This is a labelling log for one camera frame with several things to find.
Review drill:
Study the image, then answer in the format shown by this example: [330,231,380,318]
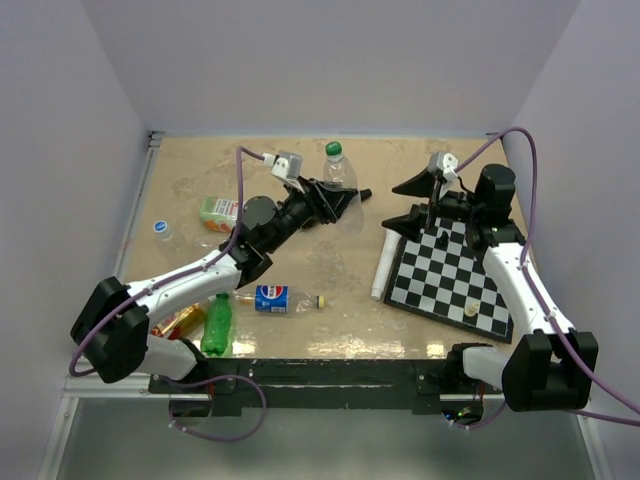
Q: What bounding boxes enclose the black white chessboard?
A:
[383,219,514,344]

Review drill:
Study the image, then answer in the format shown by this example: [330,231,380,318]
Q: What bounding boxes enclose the clear bottle blue cap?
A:
[153,220,186,261]

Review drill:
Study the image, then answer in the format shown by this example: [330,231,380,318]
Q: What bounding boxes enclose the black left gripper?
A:
[265,175,357,253]

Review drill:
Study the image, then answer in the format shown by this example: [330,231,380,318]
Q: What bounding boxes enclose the cream chess piece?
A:
[464,301,481,317]

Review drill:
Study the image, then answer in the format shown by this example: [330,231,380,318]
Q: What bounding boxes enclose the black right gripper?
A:
[383,167,483,243]

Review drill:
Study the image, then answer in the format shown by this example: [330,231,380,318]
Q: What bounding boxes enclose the Pepsi bottle blue label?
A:
[232,285,326,315]

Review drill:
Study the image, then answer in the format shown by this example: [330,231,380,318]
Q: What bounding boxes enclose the aluminium table frame rail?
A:
[37,130,166,480]

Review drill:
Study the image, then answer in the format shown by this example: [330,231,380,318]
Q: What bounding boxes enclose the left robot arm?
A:
[70,179,360,392]

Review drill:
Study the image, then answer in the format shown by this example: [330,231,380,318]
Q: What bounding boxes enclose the black chess piece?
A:
[436,232,449,249]

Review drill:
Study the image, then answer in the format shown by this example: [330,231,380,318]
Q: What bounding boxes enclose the clear bottle green label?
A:
[199,197,239,233]

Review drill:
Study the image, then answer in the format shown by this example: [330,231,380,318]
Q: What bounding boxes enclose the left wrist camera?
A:
[271,152,304,192]

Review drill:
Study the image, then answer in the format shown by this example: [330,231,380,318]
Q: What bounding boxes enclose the green plastic bottle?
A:
[200,293,233,357]

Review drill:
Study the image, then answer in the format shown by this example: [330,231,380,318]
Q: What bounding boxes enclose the clear plastic bottle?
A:
[323,142,364,236]

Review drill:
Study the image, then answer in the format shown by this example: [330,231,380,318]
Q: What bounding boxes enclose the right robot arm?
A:
[382,164,598,412]

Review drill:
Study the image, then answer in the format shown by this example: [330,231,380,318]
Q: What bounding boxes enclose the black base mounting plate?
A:
[149,358,498,417]

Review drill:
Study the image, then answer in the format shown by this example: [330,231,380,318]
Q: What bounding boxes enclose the white microphone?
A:
[370,229,401,301]

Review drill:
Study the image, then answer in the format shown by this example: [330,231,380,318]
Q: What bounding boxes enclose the green bottle cap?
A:
[325,141,343,157]

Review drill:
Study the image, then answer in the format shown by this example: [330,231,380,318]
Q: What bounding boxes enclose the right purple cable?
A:
[447,127,640,431]

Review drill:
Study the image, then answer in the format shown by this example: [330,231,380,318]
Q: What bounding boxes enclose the red gold snack packet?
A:
[151,304,206,340]

